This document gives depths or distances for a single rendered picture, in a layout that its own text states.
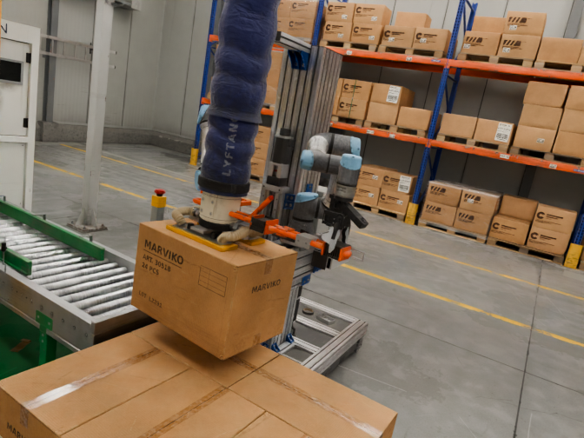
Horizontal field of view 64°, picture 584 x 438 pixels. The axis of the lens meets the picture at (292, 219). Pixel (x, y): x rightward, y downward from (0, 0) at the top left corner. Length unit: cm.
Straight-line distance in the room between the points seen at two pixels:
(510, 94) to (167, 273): 882
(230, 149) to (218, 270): 50
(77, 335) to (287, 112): 156
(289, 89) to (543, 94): 656
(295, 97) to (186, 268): 119
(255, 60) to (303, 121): 77
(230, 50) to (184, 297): 101
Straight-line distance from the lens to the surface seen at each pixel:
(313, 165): 178
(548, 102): 881
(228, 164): 195
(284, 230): 184
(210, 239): 198
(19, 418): 200
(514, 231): 888
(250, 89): 193
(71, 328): 248
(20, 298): 282
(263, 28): 196
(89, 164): 558
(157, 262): 212
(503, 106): 1017
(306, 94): 264
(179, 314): 207
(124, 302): 268
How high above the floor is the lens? 167
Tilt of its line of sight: 13 degrees down
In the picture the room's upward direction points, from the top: 10 degrees clockwise
